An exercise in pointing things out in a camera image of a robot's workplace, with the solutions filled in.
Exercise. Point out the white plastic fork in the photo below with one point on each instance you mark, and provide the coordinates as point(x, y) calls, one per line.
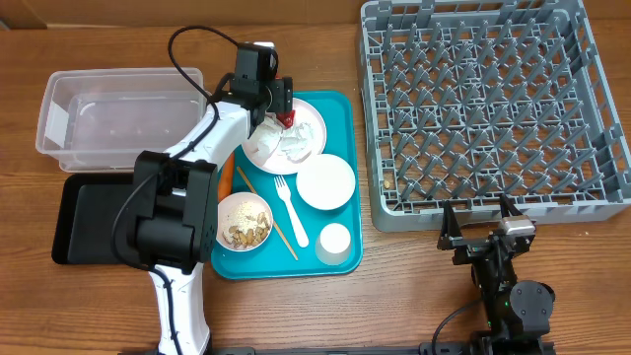
point(284, 194)

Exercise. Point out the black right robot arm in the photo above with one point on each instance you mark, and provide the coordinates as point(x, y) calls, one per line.
point(518, 312)

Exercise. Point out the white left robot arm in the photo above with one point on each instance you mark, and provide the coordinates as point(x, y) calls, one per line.
point(171, 217)

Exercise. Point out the clear plastic bin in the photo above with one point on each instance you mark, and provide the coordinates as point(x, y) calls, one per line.
point(100, 120)

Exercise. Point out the white empty bowl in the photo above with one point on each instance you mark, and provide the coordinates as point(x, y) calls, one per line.
point(326, 182)

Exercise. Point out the teal plastic tray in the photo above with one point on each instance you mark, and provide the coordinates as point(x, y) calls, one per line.
point(280, 255)

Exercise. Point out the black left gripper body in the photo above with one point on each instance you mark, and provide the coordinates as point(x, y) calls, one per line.
point(280, 93)

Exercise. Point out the grey dishwasher rack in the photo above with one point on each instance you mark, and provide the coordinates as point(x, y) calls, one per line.
point(466, 102)

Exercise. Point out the red snack wrapper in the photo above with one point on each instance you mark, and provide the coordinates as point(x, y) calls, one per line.
point(286, 119)

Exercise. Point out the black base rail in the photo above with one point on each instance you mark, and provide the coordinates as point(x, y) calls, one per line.
point(345, 351)

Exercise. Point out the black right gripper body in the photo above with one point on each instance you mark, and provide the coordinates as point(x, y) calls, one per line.
point(473, 250)

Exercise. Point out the orange carrot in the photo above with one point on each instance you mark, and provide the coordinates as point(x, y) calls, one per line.
point(225, 183)

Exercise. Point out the black tray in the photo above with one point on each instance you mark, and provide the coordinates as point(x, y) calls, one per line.
point(88, 207)

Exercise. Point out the bowl with rice and nuts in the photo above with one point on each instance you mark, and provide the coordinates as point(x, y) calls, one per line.
point(244, 222)

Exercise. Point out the large white plate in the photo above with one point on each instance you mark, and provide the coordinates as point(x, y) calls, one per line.
point(306, 113)

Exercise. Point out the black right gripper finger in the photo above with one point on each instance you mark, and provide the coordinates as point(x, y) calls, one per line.
point(508, 208)
point(450, 225)

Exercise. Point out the white napkin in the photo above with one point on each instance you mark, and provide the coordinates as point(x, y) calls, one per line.
point(265, 141)
point(296, 143)

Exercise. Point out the frosted white cup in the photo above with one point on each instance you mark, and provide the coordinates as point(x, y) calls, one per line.
point(333, 245)

